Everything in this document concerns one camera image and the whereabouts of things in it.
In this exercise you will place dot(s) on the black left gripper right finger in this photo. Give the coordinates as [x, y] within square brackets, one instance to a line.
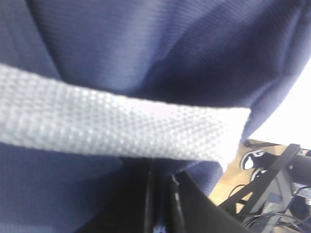
[190, 211]

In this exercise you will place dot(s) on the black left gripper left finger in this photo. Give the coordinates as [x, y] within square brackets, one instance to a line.
[137, 207]

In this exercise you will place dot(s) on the navy blue lunch bag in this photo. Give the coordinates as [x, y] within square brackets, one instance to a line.
[86, 85]

